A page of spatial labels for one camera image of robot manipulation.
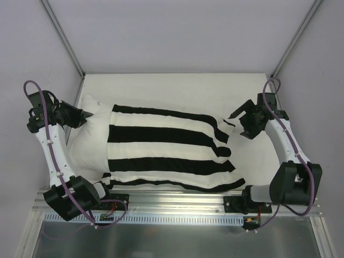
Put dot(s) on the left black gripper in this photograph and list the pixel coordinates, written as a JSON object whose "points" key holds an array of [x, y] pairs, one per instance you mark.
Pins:
{"points": [[74, 115]]}

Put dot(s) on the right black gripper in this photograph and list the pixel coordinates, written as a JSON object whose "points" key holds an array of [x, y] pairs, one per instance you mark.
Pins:
{"points": [[249, 120]]}

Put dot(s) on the white pillow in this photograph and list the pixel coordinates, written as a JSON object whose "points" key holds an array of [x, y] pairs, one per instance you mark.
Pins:
{"points": [[87, 144]]}

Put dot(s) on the black white striped pillowcase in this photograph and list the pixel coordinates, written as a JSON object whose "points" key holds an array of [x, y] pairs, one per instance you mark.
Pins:
{"points": [[156, 146]]}

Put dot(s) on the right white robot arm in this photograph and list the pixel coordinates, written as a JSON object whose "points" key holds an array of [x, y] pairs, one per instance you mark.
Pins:
{"points": [[297, 180]]}

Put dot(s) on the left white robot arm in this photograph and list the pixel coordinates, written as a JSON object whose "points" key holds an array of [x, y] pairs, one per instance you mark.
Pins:
{"points": [[70, 195]]}

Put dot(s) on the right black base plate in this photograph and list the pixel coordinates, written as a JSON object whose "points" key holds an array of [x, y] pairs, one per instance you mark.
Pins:
{"points": [[237, 204]]}

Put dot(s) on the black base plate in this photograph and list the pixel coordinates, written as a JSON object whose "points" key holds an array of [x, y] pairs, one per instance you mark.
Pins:
{"points": [[237, 204], [117, 201]]}

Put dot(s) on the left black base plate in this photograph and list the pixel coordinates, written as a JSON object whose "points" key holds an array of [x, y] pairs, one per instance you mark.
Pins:
{"points": [[117, 201]]}

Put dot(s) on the right aluminium frame post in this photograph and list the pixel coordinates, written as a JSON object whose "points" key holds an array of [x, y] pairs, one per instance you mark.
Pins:
{"points": [[308, 18]]}

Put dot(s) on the aluminium frame post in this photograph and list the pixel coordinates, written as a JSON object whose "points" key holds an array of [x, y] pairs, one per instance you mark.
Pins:
{"points": [[62, 36], [308, 18]]}

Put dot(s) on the aluminium mounting rail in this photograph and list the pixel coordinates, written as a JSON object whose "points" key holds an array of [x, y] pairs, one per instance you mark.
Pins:
{"points": [[173, 202]]}

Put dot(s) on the white slotted cable duct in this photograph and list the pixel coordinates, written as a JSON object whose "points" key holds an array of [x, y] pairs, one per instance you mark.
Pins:
{"points": [[170, 219]]}

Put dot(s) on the left aluminium frame post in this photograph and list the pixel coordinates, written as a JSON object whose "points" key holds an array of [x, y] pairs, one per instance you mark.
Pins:
{"points": [[62, 36]]}

